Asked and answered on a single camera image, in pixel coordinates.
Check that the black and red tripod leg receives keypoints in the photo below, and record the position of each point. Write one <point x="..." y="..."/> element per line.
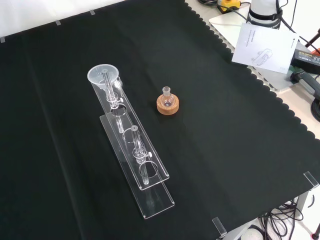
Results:
<point x="313" y="40"/>

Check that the black power adapter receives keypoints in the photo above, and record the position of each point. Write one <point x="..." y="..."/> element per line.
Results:
<point x="307" y="58"/>

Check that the clear plastic funnel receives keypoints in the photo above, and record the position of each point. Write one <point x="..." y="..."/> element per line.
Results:
<point x="96" y="75"/>

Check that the clear cloth clip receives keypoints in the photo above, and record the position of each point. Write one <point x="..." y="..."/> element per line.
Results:
<point x="219" y="226"/>
<point x="311" y="178"/>

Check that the small round-bottom glass flask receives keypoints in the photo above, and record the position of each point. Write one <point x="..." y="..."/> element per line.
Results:
<point x="167" y="101"/>

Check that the grey tape piece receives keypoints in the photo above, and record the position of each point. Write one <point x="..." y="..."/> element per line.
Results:
<point x="92" y="12"/>
<point x="2" y="40"/>
<point x="58" y="22"/>

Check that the grey metal table leg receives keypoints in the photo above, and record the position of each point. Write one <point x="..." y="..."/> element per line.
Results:
<point x="303" y="205"/>

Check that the black power plug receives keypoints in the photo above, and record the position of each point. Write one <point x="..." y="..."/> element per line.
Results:
<point x="307" y="81"/>

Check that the yellow stop button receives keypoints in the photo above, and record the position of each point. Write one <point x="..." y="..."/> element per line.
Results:
<point x="228" y="3"/>

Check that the white printed booklet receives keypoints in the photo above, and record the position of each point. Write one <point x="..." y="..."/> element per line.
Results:
<point x="265" y="47"/>

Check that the black table cloth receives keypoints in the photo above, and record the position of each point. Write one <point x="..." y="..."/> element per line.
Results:
<point x="225" y="125"/>

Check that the clear acrylic funnel stand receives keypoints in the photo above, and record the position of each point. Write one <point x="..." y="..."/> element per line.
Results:
<point x="155" y="200"/>

